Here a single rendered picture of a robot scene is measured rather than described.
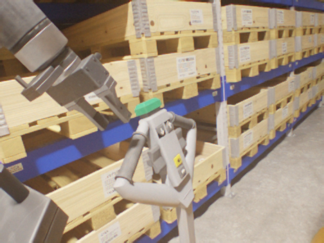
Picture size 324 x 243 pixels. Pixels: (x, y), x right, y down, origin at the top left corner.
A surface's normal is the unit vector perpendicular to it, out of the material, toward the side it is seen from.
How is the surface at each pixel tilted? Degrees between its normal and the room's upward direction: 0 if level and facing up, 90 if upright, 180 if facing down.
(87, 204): 90
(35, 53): 105
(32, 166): 90
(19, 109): 90
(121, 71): 90
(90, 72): 74
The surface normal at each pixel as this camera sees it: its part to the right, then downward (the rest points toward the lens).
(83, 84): -0.24, 0.72
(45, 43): 0.58, 0.15
